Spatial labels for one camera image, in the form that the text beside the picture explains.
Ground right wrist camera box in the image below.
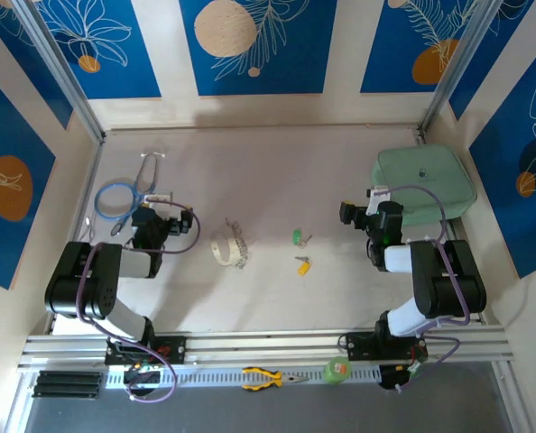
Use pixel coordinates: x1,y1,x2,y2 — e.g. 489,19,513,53
367,186,393,214

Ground yellow handled pliers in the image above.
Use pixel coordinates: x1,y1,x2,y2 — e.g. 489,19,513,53
242,366,310,392

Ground aluminium frame post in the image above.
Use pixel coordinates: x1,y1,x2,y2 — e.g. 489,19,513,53
417,0,508,134
10,0,106,144

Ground aluminium mounting rail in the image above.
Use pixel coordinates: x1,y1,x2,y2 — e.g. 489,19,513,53
17,327,515,369

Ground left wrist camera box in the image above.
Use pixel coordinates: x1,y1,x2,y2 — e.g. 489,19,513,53
141,192,173,209

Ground black profile block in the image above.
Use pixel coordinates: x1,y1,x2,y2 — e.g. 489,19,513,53
32,371,103,399

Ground key with green tag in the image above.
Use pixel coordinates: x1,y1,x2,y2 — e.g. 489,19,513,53
291,228,315,250

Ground blue stethoscope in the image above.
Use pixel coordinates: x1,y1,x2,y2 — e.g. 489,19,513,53
95,151,166,238

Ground black cable mount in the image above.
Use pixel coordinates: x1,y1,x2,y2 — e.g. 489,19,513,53
124,365,163,399
378,365,409,392

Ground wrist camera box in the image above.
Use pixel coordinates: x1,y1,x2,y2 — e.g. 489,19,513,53
141,192,173,209
367,186,393,214

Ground slotted grey cable duct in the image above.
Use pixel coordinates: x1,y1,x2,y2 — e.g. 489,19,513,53
105,364,382,388

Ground silver metal forceps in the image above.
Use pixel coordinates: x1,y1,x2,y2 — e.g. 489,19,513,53
79,216,98,244

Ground green tape roll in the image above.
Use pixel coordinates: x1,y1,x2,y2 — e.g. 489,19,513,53
323,355,353,387

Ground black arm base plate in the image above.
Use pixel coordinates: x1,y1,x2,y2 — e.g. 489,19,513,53
345,331,430,362
104,334,188,365

